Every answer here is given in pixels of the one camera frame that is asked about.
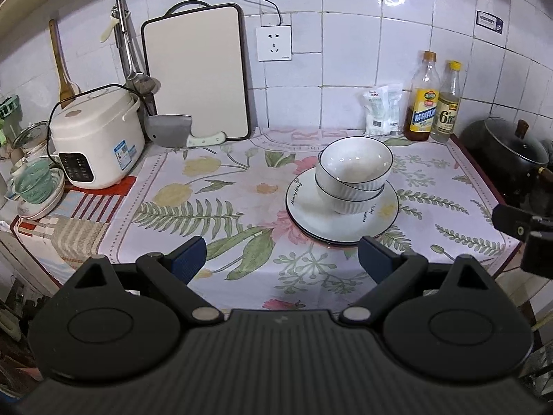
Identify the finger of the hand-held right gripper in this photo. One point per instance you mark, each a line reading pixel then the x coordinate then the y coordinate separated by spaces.
pixel 514 222

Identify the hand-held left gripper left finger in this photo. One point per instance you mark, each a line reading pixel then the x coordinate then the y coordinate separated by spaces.
pixel 190 257

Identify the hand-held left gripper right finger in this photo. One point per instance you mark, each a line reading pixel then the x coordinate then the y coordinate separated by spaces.
pixel 375 256

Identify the white plate with sun print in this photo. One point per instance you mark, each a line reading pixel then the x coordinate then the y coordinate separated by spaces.
pixel 311 212

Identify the floral tablecloth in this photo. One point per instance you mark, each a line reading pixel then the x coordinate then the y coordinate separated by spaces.
pixel 224 224

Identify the black cooking pot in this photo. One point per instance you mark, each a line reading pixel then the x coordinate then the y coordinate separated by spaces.
pixel 497 164

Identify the glass pot lid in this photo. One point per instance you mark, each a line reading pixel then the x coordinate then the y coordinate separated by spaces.
pixel 514 142

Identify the red striped cloth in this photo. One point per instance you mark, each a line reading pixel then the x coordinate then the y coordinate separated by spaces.
pixel 77 220

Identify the clear vinegar bottle yellow cap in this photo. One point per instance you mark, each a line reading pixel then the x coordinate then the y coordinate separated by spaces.
pixel 447 114

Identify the steel cleaver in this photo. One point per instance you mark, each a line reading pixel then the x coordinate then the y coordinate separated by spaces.
pixel 168 129

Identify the brown sauce bottle yellow label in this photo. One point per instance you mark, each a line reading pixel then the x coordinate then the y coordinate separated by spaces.
pixel 422 112

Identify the white plastic packet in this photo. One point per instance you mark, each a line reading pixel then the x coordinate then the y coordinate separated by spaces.
pixel 375 112

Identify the clear plastic packet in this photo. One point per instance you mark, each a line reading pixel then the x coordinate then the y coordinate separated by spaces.
pixel 394 108

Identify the white rice cooker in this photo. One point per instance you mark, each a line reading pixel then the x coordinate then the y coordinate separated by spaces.
pixel 99 138

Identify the green plastic colander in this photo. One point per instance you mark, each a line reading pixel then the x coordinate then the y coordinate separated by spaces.
pixel 33 181

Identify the white cutting board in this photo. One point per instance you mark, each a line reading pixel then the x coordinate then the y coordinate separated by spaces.
pixel 194 69

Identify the steel ladle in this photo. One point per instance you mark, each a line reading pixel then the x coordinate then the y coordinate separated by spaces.
pixel 136 69

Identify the small glass lid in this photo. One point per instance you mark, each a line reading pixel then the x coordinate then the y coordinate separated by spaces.
pixel 29 135

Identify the wooden spatula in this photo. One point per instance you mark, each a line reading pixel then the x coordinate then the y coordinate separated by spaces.
pixel 65 78

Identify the steel cooking spoon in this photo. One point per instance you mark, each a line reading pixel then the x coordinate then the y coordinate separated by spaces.
pixel 125 47

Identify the green plastic rack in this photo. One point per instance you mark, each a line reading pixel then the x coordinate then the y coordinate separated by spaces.
pixel 9 106

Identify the dark wall sticker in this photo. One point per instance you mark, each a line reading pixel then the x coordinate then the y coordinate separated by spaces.
pixel 489 21

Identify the white wall socket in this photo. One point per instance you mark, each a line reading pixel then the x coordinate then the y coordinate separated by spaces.
pixel 273 43

